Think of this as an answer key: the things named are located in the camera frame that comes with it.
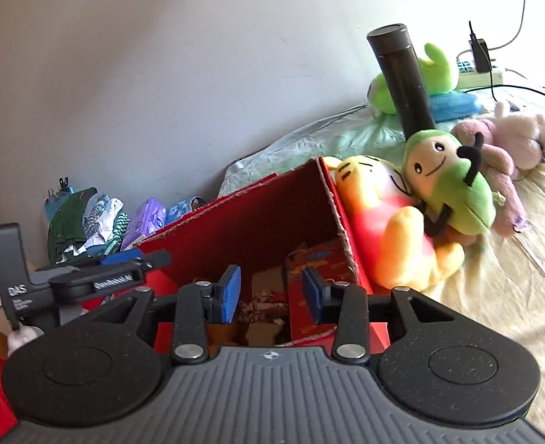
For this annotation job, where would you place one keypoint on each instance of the red-white wrapper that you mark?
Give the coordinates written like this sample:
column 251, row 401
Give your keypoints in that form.
column 263, row 309

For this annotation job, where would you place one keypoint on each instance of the red printed packet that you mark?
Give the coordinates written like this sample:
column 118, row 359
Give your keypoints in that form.
column 318, row 277

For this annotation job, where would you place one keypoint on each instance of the yellow plush toy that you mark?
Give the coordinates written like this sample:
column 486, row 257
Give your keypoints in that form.
column 392, row 240

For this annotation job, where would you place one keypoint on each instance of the person's left hand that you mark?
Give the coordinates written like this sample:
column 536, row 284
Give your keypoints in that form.
column 25, row 338

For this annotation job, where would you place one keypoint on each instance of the pile of folded clothes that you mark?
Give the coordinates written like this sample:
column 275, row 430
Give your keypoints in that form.
column 69, row 222

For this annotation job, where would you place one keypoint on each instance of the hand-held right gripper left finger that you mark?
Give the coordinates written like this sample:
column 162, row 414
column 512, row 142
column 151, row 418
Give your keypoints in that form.
column 230, row 293

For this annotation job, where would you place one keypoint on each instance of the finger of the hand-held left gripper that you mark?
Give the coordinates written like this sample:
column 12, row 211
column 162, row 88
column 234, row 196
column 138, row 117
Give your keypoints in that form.
column 119, row 256
column 156, row 259

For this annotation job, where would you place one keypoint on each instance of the green frog plush toy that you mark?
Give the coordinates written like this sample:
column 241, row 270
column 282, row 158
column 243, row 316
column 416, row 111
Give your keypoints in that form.
column 439, row 74

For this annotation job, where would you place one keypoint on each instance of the blue printed packet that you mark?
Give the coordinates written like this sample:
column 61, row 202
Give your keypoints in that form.
column 180, row 208

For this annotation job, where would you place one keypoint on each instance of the white power strip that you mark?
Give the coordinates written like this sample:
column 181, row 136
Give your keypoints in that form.
column 473, row 78

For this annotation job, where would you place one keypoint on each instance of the green bean plush toy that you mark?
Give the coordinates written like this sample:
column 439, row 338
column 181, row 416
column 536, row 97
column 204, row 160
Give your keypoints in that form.
column 462, row 194

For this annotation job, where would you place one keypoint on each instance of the purple packet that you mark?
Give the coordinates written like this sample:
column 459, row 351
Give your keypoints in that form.
column 145, row 222

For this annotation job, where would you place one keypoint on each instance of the pale yellow bed sheet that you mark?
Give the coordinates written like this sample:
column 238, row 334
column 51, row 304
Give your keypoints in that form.
column 508, row 286

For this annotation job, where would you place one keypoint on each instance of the black charger adapter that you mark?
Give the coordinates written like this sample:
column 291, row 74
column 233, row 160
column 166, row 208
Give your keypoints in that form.
column 479, row 55

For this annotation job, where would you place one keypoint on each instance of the purple plush toy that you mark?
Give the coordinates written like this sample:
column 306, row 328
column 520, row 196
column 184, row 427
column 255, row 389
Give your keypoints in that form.
column 503, row 171

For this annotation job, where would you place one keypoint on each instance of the white plush rabbit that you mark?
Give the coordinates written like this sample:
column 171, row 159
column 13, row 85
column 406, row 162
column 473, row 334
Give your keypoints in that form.
column 517, row 138

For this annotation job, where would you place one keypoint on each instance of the blue cushion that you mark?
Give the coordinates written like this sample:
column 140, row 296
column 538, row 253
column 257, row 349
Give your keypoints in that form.
column 452, row 104

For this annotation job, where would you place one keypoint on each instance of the black cylindrical bottle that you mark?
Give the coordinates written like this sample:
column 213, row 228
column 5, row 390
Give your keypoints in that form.
column 402, row 83

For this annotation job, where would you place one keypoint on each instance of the red cardboard box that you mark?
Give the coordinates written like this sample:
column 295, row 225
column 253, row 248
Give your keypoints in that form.
column 254, row 222

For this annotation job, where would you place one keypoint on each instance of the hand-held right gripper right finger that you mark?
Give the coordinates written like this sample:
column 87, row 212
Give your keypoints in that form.
column 311, row 293

